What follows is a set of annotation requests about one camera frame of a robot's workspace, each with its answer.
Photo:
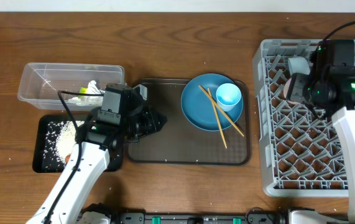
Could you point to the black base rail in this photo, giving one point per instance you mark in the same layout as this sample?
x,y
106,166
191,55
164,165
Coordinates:
x,y
251,217

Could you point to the white napkin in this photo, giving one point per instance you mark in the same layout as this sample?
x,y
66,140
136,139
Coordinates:
x,y
94,99

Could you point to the grey dishwasher rack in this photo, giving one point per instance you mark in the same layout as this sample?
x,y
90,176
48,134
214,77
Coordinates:
x,y
300,153

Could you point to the dark blue plate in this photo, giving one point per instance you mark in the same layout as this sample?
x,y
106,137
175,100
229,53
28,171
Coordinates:
x,y
198,109

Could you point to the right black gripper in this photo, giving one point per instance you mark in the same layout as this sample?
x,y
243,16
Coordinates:
x,y
298,81

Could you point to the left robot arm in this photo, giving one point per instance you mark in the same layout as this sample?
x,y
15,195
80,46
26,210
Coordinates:
x,y
71,190

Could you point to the light blue cup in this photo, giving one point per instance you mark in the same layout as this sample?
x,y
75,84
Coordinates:
x,y
228,95

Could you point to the brown serving tray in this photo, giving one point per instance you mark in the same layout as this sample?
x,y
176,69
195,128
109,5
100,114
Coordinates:
x,y
180,142

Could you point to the green snack wrapper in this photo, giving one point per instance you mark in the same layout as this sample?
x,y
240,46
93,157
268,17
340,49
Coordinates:
x,y
83,91

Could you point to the spilled white rice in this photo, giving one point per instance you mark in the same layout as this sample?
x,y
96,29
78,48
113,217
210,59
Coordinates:
x,y
59,142

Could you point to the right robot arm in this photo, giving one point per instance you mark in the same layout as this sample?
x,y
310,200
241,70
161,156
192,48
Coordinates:
x,y
344,123

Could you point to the black plastic tray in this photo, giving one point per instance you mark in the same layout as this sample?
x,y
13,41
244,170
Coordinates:
x,y
115,157

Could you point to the orange carrot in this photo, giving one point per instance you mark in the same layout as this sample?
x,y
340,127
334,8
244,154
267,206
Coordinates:
x,y
67,158

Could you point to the clear plastic bin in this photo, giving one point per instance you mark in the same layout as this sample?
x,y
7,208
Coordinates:
x,y
41,81

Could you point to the wooden chopstick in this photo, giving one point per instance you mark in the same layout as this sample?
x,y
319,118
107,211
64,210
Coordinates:
x,y
222,112
217,120

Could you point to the pink cup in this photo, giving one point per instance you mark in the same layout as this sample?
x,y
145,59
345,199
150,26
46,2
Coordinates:
x,y
293,90

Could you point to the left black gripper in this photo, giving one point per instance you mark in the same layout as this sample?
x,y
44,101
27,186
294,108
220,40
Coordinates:
x,y
153,121

